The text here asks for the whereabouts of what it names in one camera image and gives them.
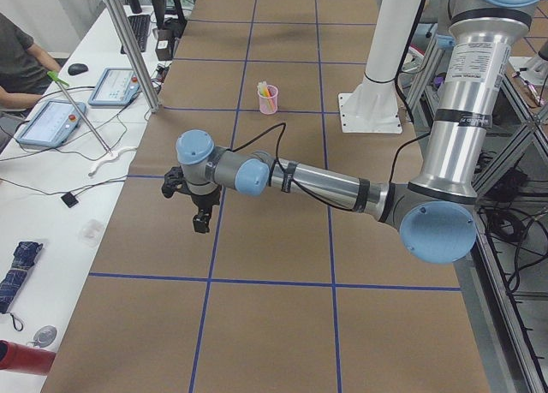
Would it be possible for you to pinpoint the pink mesh pen holder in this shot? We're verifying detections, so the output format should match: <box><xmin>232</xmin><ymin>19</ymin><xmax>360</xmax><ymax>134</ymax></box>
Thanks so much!
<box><xmin>258</xmin><ymin>84</ymin><xmax>278</xmax><ymax>115</ymax></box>

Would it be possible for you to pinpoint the grabber stick green handle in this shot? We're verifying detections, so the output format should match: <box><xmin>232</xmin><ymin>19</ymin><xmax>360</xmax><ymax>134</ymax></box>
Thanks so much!
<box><xmin>47</xmin><ymin>70</ymin><xmax>112</xmax><ymax>154</ymax></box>

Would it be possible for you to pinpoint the black computer mouse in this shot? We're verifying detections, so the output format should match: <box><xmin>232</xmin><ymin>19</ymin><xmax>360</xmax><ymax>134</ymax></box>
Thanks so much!
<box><xmin>68</xmin><ymin>63</ymin><xmax>89</xmax><ymax>76</ymax></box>

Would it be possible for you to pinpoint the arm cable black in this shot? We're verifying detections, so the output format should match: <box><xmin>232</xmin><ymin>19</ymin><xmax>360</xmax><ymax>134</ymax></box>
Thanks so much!
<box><xmin>231</xmin><ymin>122</ymin><xmax>368</xmax><ymax>211</ymax></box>

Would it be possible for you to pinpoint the blue folded umbrella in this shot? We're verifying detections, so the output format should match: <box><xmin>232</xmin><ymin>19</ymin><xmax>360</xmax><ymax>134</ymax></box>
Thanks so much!
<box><xmin>1</xmin><ymin>241</ymin><xmax>44</xmax><ymax>314</ymax></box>

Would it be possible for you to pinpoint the round silver disc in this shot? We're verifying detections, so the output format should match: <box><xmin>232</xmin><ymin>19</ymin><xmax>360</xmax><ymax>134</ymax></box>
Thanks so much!
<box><xmin>27</xmin><ymin>325</ymin><xmax>57</xmax><ymax>348</ymax></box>

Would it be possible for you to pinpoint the aluminium frame post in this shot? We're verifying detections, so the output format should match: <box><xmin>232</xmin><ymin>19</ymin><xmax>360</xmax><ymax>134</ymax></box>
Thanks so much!
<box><xmin>103</xmin><ymin>0</ymin><xmax>160</xmax><ymax>113</ymax></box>

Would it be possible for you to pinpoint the blue teach pendant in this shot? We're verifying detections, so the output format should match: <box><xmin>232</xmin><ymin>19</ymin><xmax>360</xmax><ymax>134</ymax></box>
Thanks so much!
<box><xmin>15</xmin><ymin>99</ymin><xmax>81</xmax><ymax>147</ymax></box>
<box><xmin>88</xmin><ymin>68</ymin><xmax>140</xmax><ymax>107</ymax></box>

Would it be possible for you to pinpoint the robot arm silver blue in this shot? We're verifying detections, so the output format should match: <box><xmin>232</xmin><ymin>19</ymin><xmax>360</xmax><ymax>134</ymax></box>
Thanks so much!
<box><xmin>162</xmin><ymin>0</ymin><xmax>540</xmax><ymax>264</ymax></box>

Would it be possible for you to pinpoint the far blue teach pendant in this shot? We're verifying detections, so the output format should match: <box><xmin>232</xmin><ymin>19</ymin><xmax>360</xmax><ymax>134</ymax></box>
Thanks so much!
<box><xmin>88</xmin><ymin>68</ymin><xmax>140</xmax><ymax>107</ymax></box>

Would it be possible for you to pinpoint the yellow highlighter pen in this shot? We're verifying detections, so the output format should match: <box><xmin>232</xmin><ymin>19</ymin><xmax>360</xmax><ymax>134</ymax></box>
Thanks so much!
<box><xmin>257</xmin><ymin>81</ymin><xmax>271</xmax><ymax>98</ymax></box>

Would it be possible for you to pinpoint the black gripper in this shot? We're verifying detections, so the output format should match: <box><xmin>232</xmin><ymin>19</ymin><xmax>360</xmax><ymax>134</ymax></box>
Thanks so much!
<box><xmin>191</xmin><ymin>189</ymin><xmax>221</xmax><ymax>234</ymax></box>

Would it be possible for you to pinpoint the clear plastic bag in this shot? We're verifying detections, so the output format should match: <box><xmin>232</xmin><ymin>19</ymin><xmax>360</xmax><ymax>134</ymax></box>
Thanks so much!
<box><xmin>78</xmin><ymin>219</ymin><xmax>105</xmax><ymax>247</ymax></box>

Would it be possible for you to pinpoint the black monitor stand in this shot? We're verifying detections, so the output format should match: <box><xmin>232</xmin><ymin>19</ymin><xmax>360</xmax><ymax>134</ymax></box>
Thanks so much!
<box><xmin>151</xmin><ymin>0</ymin><xmax>188</xmax><ymax>32</ymax></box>

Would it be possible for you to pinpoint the black keyboard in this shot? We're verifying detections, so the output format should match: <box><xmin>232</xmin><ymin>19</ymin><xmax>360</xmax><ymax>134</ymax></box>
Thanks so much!
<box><xmin>128</xmin><ymin>15</ymin><xmax>151</xmax><ymax>53</ymax></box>

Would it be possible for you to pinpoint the red cylinder bottle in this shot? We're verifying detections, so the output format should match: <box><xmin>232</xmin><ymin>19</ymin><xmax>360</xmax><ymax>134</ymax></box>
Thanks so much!
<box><xmin>0</xmin><ymin>340</ymin><xmax>57</xmax><ymax>376</ymax></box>

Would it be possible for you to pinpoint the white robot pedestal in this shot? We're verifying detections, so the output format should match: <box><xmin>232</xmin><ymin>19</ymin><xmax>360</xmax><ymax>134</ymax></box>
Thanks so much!
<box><xmin>338</xmin><ymin>0</ymin><xmax>423</xmax><ymax>134</ymax></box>

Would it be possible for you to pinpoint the person in grey shirt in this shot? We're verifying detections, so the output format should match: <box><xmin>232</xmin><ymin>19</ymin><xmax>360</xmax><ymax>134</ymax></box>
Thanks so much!
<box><xmin>1</xmin><ymin>14</ymin><xmax>61</xmax><ymax>110</ymax></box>

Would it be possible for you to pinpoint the near blue teach pendant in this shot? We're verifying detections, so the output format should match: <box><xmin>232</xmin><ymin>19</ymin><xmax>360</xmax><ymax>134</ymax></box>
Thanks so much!
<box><xmin>15</xmin><ymin>99</ymin><xmax>81</xmax><ymax>147</ymax></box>

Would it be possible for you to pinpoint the small black box device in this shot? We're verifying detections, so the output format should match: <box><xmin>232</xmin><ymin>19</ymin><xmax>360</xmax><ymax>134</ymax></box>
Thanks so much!
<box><xmin>61</xmin><ymin>192</ymin><xmax>79</xmax><ymax>208</ymax></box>

